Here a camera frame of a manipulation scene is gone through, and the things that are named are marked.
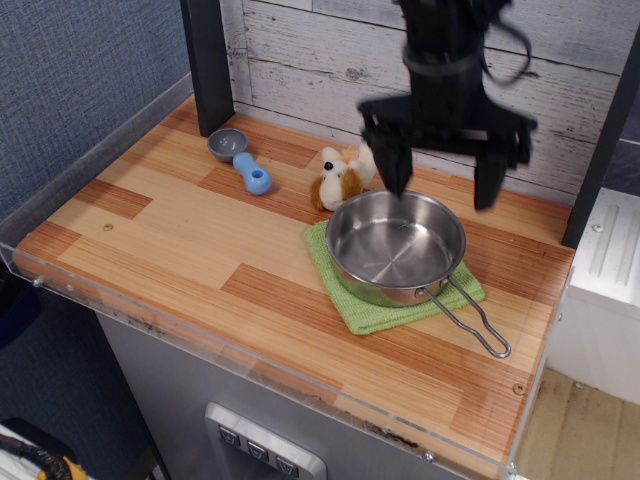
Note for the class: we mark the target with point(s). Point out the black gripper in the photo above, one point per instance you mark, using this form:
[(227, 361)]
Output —
[(447, 109)]

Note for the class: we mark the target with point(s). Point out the stainless steel pot with handle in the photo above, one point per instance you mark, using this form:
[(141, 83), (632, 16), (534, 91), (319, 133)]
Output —
[(399, 251)]

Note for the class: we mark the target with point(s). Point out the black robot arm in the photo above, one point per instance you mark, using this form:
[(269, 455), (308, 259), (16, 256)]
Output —
[(448, 32)]

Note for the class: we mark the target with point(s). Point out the green folded towel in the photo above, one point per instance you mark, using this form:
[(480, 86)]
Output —
[(364, 318)]

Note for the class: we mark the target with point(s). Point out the white brown plush dog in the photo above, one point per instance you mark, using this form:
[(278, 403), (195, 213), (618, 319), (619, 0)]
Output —
[(345, 174)]

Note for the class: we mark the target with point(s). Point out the blue and grey scoop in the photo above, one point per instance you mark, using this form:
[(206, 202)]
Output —
[(230, 145)]

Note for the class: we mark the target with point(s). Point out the white aluminium side block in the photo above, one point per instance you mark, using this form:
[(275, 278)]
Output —
[(596, 338)]

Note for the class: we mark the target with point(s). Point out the grey cabinet front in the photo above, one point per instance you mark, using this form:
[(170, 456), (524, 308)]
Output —
[(172, 388)]

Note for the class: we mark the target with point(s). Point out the silver dispenser panel with buttons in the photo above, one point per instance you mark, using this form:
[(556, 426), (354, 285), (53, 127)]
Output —
[(290, 460)]

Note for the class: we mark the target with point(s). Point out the clear acrylic table guard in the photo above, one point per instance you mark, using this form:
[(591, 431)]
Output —
[(427, 386)]

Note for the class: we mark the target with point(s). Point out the dark right vertical post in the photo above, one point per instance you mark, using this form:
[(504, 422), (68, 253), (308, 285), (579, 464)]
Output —
[(605, 148)]

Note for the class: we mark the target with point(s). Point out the dark vertical post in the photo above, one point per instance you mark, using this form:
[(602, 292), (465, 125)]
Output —
[(206, 46), (605, 148)]

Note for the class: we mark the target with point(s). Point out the dark left vertical post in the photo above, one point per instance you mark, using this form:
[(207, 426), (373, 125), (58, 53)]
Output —
[(206, 46)]

